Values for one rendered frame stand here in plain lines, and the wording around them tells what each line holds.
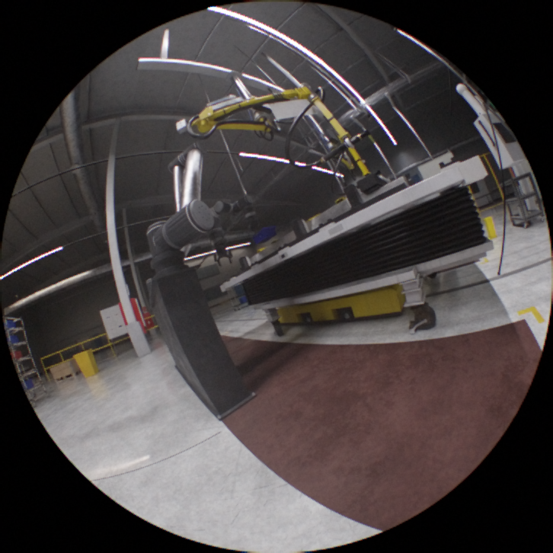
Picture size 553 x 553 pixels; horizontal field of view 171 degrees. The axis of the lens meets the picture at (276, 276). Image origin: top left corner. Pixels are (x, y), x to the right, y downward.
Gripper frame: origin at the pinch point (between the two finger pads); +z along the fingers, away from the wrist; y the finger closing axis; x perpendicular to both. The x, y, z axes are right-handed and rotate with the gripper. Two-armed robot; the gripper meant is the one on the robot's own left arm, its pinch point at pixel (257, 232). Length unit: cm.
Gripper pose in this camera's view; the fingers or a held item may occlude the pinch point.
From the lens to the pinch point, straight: 170.1
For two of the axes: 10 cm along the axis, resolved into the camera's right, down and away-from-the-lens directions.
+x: -5.8, 2.3, 7.8
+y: 7.3, -2.8, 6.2
